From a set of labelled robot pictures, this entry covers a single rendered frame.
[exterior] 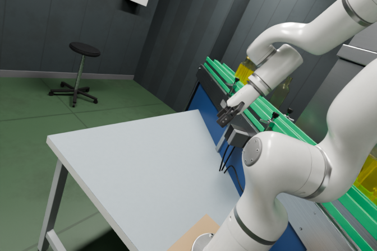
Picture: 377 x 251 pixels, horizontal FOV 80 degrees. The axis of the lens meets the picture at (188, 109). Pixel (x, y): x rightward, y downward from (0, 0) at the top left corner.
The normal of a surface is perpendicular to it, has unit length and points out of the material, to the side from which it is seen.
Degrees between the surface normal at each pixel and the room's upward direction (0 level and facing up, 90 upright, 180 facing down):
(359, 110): 100
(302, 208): 90
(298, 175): 74
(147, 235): 0
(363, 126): 106
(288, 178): 87
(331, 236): 90
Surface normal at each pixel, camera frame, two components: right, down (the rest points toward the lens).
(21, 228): 0.39, -0.85
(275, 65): -0.28, 0.06
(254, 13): -0.56, 0.10
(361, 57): -0.91, -0.27
